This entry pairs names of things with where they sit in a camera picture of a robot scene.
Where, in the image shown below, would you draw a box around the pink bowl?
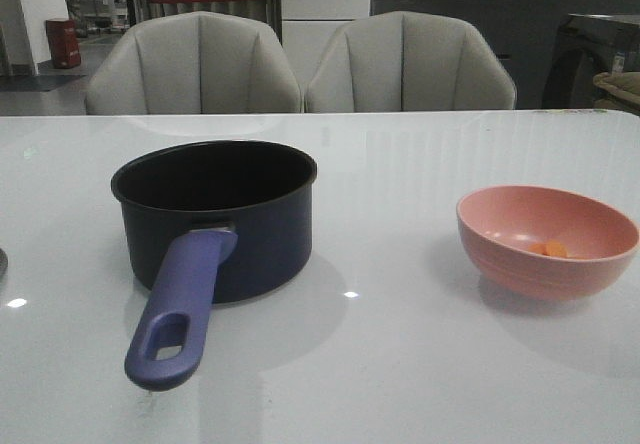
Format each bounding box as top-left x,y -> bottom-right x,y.
456,185 -> 639,301

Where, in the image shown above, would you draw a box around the orange ham slices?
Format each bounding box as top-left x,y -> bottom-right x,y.
527,240 -> 575,259

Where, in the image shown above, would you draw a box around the glass lid with blue knob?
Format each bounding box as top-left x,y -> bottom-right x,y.
0,248 -> 8,281

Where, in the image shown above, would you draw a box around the dark blue saucepan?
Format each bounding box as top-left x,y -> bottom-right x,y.
111,140 -> 317,391

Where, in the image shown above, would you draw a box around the right beige chair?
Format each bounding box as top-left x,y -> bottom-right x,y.
304,11 -> 517,113

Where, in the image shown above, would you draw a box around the beige chair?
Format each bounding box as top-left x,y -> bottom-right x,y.
85,11 -> 302,115
304,11 -> 517,113

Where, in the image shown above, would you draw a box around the left beige chair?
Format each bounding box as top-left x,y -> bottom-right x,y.
85,11 -> 302,115

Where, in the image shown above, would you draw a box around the white cabinet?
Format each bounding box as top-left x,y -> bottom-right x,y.
280,0 -> 370,86

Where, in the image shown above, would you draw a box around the grey counter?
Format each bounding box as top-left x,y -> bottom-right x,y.
372,0 -> 639,109

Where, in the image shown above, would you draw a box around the red bin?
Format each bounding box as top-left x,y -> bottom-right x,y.
45,18 -> 81,69

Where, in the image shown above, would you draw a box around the beige cushion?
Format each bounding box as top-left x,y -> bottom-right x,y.
593,72 -> 640,115

